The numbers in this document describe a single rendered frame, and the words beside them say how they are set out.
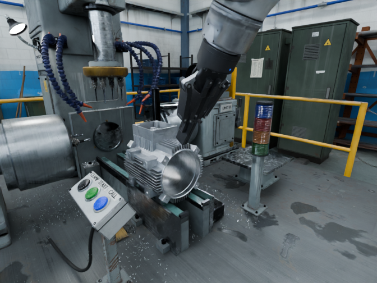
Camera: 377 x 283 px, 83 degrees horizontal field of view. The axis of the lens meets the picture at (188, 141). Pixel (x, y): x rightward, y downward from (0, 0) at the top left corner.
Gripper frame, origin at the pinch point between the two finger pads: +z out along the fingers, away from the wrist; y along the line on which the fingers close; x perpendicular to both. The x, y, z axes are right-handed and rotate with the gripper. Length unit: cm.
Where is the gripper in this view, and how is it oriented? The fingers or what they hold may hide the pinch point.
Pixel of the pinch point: (185, 130)
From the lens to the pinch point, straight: 50.9
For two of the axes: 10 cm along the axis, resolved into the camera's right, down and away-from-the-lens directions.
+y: -7.5, 1.9, -6.3
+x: 5.7, 6.7, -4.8
